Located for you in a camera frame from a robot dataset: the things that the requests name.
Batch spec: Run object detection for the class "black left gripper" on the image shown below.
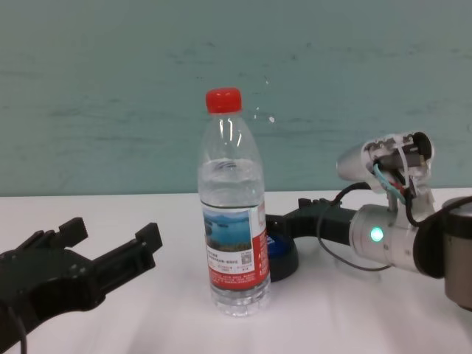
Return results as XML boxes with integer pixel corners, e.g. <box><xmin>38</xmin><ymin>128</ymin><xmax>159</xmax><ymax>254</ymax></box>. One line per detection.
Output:
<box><xmin>0</xmin><ymin>217</ymin><xmax>164</xmax><ymax>342</ymax></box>

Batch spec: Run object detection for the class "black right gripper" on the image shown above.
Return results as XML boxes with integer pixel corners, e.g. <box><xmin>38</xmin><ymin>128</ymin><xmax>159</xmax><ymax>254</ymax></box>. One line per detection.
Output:
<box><xmin>265</xmin><ymin>198</ymin><xmax>357</xmax><ymax>246</ymax></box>

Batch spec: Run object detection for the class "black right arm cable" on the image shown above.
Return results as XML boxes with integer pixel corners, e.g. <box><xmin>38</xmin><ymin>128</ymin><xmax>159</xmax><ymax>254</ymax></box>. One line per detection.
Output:
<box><xmin>316</xmin><ymin>183</ymin><xmax>392</xmax><ymax>274</ymax></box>

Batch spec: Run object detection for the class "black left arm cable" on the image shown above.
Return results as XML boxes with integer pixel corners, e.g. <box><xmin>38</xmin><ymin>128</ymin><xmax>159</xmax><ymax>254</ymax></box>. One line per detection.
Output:
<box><xmin>0</xmin><ymin>298</ymin><xmax>29</xmax><ymax>354</ymax></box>

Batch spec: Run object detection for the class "blue push button black base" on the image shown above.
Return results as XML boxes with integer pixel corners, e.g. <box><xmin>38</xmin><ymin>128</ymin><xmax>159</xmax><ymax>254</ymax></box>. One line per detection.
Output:
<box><xmin>265</xmin><ymin>235</ymin><xmax>300</xmax><ymax>284</ymax></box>

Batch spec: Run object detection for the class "clear water bottle red cap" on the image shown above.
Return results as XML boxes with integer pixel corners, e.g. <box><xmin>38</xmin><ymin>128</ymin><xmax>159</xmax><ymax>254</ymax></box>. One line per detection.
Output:
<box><xmin>198</xmin><ymin>87</ymin><xmax>272</xmax><ymax>319</ymax></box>

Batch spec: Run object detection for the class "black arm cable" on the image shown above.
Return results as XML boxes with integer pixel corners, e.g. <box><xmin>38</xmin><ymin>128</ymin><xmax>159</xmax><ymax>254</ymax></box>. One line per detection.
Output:
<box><xmin>0</xmin><ymin>298</ymin><xmax>29</xmax><ymax>354</ymax></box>
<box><xmin>316</xmin><ymin>183</ymin><xmax>392</xmax><ymax>274</ymax></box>

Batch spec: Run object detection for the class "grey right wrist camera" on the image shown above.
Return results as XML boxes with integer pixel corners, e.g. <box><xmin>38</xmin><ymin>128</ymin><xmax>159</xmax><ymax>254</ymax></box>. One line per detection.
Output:
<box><xmin>336</xmin><ymin>131</ymin><xmax>437</xmax><ymax>213</ymax></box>

